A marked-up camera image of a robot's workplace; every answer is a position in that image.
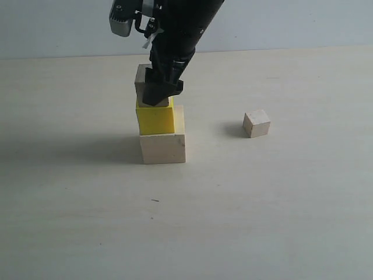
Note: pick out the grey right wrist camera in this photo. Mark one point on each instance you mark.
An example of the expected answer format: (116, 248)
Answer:
(143, 14)

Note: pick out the small wooden cube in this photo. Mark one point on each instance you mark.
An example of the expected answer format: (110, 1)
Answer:
(256, 123)

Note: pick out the large wooden cube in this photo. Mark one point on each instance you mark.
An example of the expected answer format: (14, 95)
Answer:
(166, 148)

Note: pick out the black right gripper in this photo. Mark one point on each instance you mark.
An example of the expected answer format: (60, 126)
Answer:
(170, 54)

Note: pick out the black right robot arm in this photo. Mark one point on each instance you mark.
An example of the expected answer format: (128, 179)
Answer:
(183, 23)

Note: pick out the yellow cube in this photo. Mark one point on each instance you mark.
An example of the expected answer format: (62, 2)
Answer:
(156, 120)

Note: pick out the medium wooden cube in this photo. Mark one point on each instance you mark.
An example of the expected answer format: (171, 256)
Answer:
(140, 84)

